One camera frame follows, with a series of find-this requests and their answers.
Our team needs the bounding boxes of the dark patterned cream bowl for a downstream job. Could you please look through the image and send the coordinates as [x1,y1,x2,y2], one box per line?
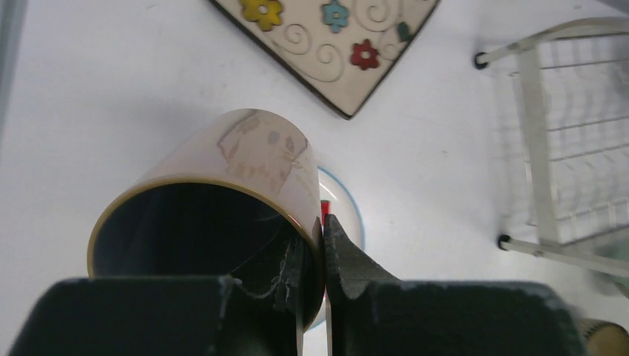
[577,319,628,356]

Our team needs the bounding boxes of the steel two-tier dish rack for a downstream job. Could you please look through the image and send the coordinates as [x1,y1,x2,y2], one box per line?
[472,16,628,295]

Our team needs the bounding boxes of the watermelon pattern round plate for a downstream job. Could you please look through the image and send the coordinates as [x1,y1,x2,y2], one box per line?
[304,165,366,331]

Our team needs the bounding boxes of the square floral plate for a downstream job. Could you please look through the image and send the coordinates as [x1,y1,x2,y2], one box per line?
[212,1,440,120]

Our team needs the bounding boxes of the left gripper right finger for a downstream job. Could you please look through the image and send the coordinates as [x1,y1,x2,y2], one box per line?
[323,214,587,355]

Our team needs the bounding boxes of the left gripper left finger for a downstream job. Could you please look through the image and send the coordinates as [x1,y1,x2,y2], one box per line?
[10,238,305,355]

